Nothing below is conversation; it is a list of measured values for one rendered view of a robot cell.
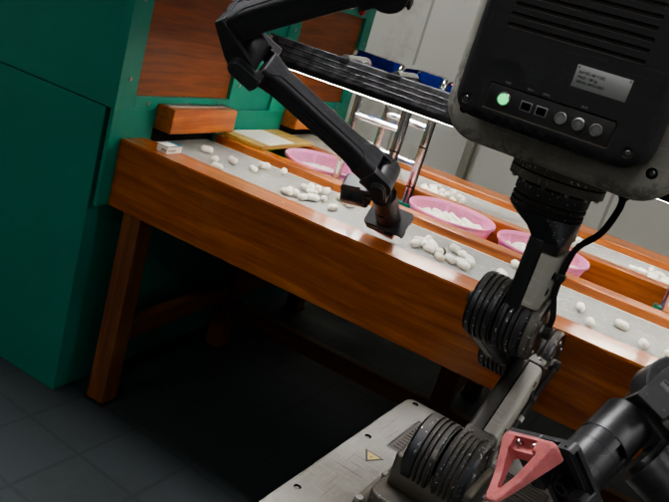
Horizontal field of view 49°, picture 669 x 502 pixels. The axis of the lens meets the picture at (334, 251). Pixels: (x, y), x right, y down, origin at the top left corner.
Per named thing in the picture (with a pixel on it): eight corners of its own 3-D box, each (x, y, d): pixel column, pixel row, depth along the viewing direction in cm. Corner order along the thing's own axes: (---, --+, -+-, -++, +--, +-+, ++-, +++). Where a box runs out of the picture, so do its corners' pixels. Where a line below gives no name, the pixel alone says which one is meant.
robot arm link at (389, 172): (235, 57, 140) (260, 24, 146) (221, 71, 145) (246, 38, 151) (392, 198, 155) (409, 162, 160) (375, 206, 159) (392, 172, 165)
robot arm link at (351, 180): (383, 188, 154) (396, 160, 159) (333, 176, 158) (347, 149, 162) (385, 225, 164) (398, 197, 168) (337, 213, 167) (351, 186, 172)
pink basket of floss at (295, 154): (367, 211, 228) (376, 182, 225) (286, 194, 220) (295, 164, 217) (345, 185, 252) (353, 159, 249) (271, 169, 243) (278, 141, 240)
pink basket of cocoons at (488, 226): (489, 268, 207) (501, 237, 204) (398, 240, 208) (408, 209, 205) (481, 242, 233) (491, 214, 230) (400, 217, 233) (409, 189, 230)
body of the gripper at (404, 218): (376, 202, 176) (373, 186, 170) (415, 218, 172) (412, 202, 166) (363, 224, 174) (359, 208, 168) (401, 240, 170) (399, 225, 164)
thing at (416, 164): (405, 217, 235) (451, 80, 221) (351, 194, 242) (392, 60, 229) (425, 210, 252) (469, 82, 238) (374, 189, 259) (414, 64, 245)
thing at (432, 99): (464, 130, 179) (474, 102, 177) (256, 57, 201) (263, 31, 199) (473, 129, 186) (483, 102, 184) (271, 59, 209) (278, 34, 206)
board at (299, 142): (261, 150, 224) (262, 146, 223) (221, 134, 229) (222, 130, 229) (312, 145, 253) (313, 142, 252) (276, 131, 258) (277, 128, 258)
